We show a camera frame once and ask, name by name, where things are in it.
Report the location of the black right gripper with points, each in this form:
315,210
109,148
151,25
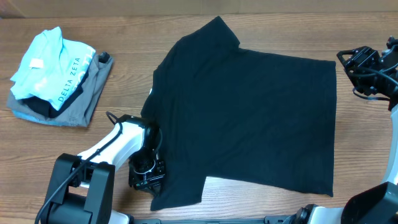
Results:
355,64

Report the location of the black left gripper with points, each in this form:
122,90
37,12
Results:
145,182

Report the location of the black t-shirt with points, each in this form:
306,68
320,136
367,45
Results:
239,114

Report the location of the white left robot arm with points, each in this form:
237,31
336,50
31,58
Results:
81,186

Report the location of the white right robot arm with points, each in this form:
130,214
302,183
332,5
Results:
366,162

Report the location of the folded grey shirt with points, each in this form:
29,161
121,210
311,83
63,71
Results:
79,113

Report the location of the folded black shirt in stack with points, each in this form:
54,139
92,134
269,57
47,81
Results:
46,109

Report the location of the folded light blue shirt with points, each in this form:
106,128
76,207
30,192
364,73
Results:
52,68

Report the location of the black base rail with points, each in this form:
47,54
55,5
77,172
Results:
273,219

